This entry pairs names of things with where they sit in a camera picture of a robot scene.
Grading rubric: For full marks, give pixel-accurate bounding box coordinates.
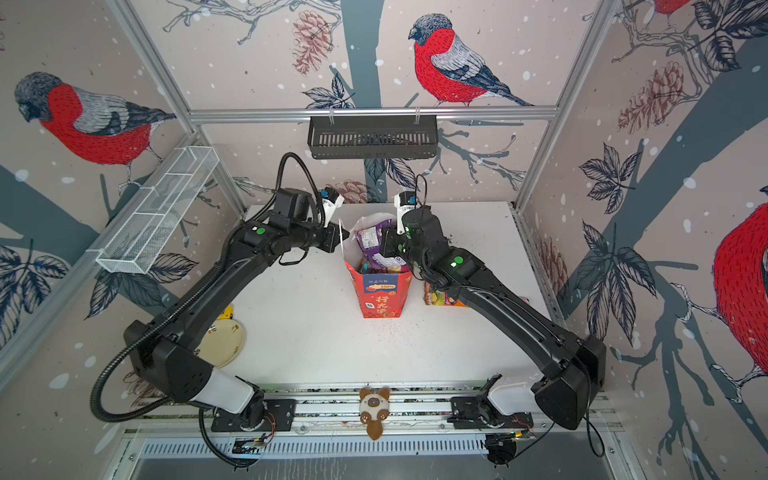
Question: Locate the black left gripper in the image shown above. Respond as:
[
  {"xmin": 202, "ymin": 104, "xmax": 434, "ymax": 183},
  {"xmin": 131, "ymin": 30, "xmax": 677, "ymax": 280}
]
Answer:
[{"xmin": 290, "ymin": 216, "xmax": 352, "ymax": 252}]

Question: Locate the orange Fox's candy bag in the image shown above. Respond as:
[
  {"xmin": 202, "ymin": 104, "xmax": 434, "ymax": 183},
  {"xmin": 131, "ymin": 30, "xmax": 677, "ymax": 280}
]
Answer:
[{"xmin": 423, "ymin": 283, "xmax": 466, "ymax": 308}]

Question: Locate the purple Fox's candy bag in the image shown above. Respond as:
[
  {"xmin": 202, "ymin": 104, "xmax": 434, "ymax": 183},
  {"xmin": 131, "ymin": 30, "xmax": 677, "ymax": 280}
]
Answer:
[{"xmin": 355, "ymin": 219, "xmax": 407, "ymax": 273}]

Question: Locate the red paper gift bag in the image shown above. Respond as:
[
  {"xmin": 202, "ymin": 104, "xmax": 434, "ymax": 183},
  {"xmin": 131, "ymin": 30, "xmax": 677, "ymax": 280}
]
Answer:
[{"xmin": 341, "ymin": 213, "xmax": 413, "ymax": 318}]

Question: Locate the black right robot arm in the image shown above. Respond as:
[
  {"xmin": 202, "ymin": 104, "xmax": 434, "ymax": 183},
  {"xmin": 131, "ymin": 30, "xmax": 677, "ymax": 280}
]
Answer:
[{"xmin": 383, "ymin": 205, "xmax": 607, "ymax": 430}]

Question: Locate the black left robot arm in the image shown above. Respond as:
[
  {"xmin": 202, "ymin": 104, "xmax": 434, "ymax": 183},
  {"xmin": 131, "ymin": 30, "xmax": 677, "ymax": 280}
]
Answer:
[{"xmin": 124, "ymin": 187, "xmax": 348, "ymax": 425}]

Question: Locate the yellow round plate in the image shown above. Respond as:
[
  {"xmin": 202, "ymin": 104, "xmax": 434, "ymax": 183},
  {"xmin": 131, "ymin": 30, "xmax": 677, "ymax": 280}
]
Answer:
[{"xmin": 195, "ymin": 319, "xmax": 246, "ymax": 368}]

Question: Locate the white mesh tray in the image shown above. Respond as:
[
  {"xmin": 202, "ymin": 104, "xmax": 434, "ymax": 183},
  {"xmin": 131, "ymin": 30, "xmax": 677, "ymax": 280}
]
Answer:
[{"xmin": 96, "ymin": 146, "xmax": 219, "ymax": 274}]

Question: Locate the plush cat toy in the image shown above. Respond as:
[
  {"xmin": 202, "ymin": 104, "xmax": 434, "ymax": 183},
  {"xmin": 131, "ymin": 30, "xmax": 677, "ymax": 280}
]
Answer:
[{"xmin": 359, "ymin": 387, "xmax": 391, "ymax": 441}]

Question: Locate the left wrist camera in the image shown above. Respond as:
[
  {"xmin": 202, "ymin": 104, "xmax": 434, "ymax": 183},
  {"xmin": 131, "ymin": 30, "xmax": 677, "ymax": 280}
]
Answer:
[{"xmin": 321, "ymin": 186, "xmax": 345, "ymax": 227}]

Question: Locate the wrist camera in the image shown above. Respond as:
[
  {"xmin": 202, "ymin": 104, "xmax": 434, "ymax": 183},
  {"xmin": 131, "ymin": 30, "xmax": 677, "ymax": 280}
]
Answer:
[
  {"xmin": 394, "ymin": 190, "xmax": 419, "ymax": 238},
  {"xmin": 321, "ymin": 186, "xmax": 345, "ymax": 227}
]

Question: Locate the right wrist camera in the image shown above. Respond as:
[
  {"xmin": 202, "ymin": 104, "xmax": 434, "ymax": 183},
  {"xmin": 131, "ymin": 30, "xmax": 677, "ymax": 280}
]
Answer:
[{"xmin": 394, "ymin": 190, "xmax": 419, "ymax": 238}]

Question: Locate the black wire basket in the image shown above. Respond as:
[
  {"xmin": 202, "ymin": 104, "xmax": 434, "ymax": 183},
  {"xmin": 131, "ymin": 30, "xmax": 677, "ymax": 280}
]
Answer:
[{"xmin": 307, "ymin": 115, "xmax": 439, "ymax": 160}]

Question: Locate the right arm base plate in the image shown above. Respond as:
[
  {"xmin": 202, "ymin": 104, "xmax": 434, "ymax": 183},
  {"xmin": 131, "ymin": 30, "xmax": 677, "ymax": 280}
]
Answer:
[{"xmin": 447, "ymin": 396, "xmax": 534, "ymax": 430}]

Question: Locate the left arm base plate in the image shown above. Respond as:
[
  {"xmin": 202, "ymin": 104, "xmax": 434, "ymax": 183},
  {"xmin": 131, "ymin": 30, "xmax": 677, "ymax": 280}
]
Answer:
[{"xmin": 211, "ymin": 398, "xmax": 297, "ymax": 433}]

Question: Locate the black corrugated cable conduit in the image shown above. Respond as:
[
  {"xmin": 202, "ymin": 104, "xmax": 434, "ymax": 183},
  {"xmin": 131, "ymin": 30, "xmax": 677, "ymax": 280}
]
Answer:
[{"xmin": 89, "ymin": 263, "xmax": 241, "ymax": 424}]

